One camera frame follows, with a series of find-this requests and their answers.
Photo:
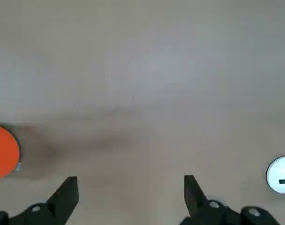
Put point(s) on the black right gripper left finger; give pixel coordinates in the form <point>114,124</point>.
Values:
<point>60,206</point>

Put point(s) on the white round disc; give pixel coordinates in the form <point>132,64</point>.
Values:
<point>281,172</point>

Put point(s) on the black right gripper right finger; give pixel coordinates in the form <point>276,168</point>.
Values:
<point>196,204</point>

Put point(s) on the orange can-shaped bin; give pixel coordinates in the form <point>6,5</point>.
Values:
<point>4,152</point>

